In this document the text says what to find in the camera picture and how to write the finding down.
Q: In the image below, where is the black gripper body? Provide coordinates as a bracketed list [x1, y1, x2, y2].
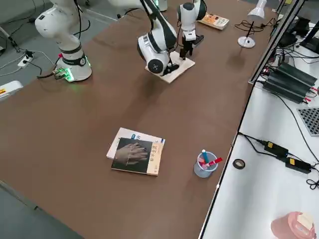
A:
[183, 35, 205, 48]

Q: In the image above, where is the orange cartoon cover book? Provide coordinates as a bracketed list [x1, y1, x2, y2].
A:
[198, 12, 230, 31]

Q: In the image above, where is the white desk lamp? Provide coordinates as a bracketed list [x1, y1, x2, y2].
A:
[237, 0, 268, 48]

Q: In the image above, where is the black finned power supply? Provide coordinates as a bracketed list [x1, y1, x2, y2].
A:
[263, 62, 319, 104]

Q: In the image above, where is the white and blue book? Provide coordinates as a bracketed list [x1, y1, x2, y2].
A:
[106, 127, 166, 160]

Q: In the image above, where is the black book with hands photo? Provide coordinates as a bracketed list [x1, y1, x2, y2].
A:
[111, 136, 164, 177]

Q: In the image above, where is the black tape roll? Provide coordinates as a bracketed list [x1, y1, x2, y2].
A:
[232, 158, 246, 170]

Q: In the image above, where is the black power adapter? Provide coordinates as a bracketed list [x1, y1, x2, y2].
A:
[285, 156, 312, 175]
[263, 140, 290, 158]

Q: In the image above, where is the checkerboard calibration board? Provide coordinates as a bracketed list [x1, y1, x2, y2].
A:
[296, 107, 319, 136]

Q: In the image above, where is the white power strip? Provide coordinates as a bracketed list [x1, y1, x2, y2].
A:
[17, 55, 35, 68]

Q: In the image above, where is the white control box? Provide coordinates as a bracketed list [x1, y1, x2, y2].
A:
[0, 80, 24, 103]

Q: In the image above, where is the pink plastic object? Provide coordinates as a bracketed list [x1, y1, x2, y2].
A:
[271, 211, 316, 239]

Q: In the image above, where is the black lamp cable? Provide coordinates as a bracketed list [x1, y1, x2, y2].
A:
[234, 17, 277, 32]

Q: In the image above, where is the aluminium frame post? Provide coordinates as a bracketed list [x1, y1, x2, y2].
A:
[248, 0, 306, 86]

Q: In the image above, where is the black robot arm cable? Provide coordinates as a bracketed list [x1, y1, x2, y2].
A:
[36, 0, 92, 80]

